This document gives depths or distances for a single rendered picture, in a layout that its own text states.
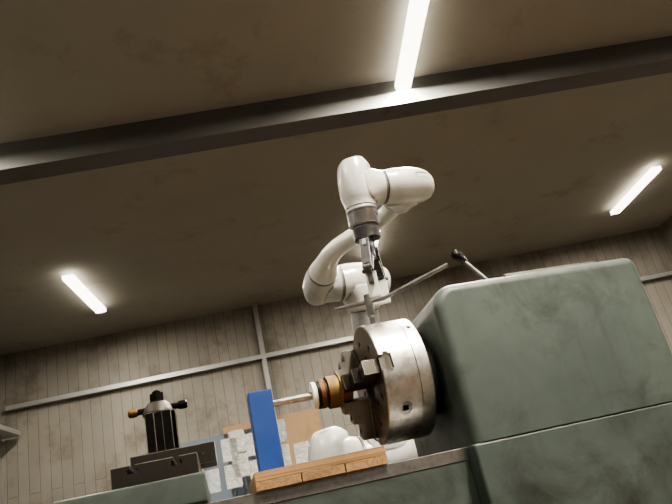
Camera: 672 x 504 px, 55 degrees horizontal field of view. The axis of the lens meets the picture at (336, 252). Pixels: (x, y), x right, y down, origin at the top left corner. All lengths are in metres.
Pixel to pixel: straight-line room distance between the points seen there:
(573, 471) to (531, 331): 0.34
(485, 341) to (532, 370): 0.13
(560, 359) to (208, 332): 8.14
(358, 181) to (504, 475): 0.85
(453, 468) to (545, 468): 0.21
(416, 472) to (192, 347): 8.11
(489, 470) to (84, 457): 8.35
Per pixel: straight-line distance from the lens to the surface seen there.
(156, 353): 9.63
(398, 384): 1.61
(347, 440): 2.30
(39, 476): 9.80
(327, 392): 1.69
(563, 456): 1.65
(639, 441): 1.75
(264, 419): 1.66
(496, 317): 1.67
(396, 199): 1.88
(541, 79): 5.71
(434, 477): 1.58
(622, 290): 1.86
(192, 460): 1.48
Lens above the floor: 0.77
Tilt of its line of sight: 22 degrees up
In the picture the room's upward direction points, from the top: 13 degrees counter-clockwise
